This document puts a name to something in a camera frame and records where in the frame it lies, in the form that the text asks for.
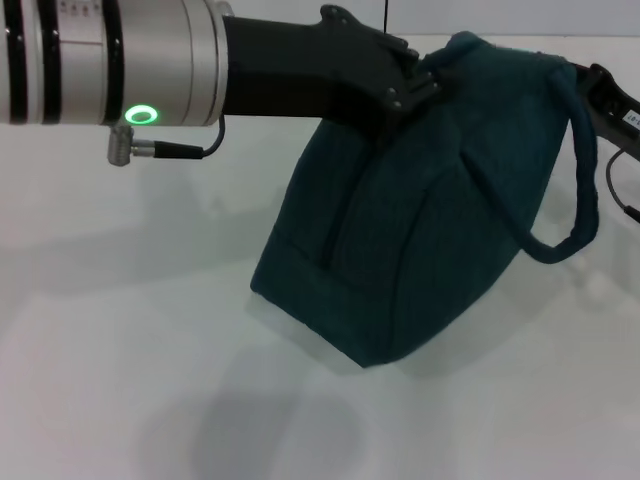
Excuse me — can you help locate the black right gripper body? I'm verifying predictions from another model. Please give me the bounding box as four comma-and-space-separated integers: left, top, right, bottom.
574, 62, 640, 162

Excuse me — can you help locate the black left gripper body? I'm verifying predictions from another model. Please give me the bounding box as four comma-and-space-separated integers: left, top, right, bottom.
222, 3, 422, 147

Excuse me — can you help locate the dark teal lunch bag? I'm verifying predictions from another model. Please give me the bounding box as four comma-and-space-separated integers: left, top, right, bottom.
249, 30, 601, 370

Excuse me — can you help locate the dark right arm cable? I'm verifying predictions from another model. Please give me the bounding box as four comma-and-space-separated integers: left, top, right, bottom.
604, 147, 640, 224

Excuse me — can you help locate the dark arm cable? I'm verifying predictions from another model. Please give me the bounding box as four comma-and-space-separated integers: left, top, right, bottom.
604, 147, 640, 224
152, 114, 227, 162

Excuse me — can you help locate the dark left arm cable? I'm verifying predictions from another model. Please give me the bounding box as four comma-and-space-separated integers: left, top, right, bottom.
152, 114, 227, 162

